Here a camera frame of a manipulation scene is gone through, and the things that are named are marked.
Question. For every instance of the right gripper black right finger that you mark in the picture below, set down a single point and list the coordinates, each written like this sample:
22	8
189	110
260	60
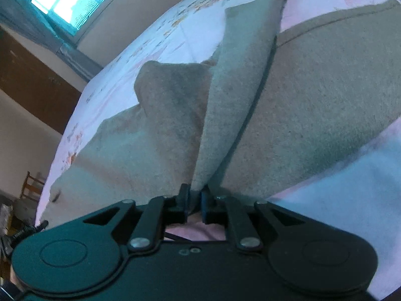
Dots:
228	212

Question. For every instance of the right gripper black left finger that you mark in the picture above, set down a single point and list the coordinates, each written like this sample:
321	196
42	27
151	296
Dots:
156	216

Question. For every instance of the grey-green knit pants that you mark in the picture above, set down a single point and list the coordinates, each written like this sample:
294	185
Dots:
268	110

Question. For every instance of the wooden chair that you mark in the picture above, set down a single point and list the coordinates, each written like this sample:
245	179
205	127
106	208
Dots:
32	188

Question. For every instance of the pink floral bed sheet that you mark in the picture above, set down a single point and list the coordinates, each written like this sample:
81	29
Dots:
360	194

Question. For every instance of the brown wooden door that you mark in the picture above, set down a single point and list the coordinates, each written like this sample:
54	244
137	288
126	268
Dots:
34	86

